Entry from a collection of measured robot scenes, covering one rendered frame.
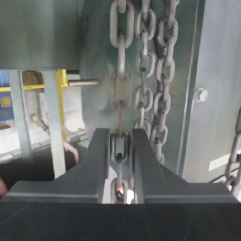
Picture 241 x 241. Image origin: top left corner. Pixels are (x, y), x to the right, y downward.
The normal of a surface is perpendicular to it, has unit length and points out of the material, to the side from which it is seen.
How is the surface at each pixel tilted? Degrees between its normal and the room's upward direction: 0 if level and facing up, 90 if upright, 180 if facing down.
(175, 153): 90
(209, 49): 90
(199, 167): 90
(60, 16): 90
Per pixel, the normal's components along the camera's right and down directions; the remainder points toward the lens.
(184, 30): -0.87, 0.13
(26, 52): 0.76, 0.21
